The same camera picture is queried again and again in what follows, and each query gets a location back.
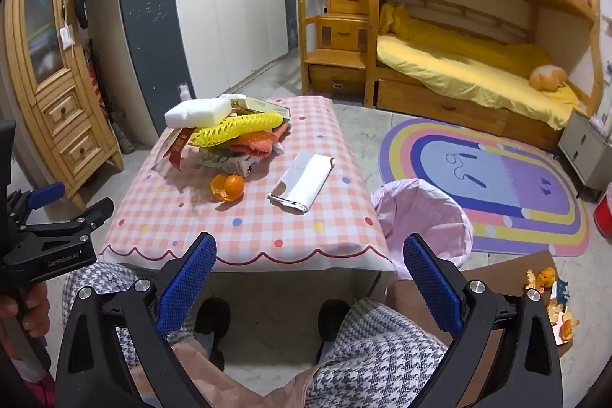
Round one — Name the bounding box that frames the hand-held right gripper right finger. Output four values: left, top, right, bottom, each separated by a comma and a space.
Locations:
402, 233, 565, 408

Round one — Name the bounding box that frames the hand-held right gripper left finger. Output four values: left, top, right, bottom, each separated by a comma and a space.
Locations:
55, 232, 218, 408

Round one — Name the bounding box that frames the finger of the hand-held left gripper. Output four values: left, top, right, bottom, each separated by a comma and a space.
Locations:
21, 197, 114, 245
8, 181, 67, 222

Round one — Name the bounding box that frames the clear plastic bag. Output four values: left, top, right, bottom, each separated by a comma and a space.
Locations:
370, 179, 474, 282

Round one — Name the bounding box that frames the red packet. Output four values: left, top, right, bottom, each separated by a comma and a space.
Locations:
165, 128, 192, 174

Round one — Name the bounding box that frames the peeled tangerine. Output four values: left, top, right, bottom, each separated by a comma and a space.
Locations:
209, 174, 246, 203

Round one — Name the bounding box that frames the white green milk carton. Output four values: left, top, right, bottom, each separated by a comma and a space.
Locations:
198, 147, 261, 178

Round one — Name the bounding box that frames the white foam block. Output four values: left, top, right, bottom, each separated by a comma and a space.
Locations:
165, 97, 235, 129

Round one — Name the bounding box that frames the white paper bag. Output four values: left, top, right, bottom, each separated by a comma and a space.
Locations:
267, 151, 335, 214

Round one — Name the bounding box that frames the yellow foam fruit net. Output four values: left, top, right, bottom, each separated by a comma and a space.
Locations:
191, 112, 284, 148

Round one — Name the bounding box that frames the green and beige box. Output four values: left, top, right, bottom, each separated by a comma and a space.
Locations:
229, 96, 292, 122

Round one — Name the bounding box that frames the person's left hand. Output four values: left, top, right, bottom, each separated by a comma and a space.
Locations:
0, 281, 50, 344

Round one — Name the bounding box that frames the black shoe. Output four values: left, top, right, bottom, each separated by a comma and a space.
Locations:
316, 299, 352, 361
196, 298, 231, 371

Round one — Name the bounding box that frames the person's left leg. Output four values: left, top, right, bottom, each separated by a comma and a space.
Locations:
62, 263, 202, 408

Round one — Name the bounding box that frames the person's leg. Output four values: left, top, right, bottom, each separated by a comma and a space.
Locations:
62, 263, 202, 408
306, 298, 455, 408

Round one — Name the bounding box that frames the brown cardboard sheet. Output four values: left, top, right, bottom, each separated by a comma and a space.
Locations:
392, 250, 581, 361

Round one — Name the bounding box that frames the dark patterned fabric bundle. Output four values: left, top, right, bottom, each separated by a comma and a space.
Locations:
83, 40, 137, 155

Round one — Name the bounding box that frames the wooden cabinet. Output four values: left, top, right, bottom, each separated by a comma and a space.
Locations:
2, 0, 125, 210

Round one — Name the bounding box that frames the person's right leg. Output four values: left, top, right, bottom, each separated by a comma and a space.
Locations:
306, 298, 455, 408

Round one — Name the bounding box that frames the pink checkered tablecloth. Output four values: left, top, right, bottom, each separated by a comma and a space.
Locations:
98, 95, 395, 282

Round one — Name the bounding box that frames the pinkish brown garment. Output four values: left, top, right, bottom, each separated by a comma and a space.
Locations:
129, 336, 326, 408

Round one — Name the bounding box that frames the pile of tangerine peels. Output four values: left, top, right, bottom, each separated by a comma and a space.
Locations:
525, 267, 580, 338

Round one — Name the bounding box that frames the rainbow oval rug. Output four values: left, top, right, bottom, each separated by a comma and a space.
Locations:
379, 117, 591, 257

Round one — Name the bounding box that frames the blue white wrapper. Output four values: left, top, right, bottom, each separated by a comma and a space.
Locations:
552, 279, 572, 308

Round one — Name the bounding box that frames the red container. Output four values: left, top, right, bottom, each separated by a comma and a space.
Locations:
593, 183, 612, 237

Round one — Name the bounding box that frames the grey nightstand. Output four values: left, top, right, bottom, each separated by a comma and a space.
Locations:
557, 112, 612, 191

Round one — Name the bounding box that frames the yellow bedsheet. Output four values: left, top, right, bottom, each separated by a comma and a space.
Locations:
377, 2, 581, 130

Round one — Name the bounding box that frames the white and grey wardrobe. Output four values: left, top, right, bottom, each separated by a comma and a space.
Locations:
115, 0, 293, 136

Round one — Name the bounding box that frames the orange plush toy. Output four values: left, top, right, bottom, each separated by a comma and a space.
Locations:
528, 64, 569, 92

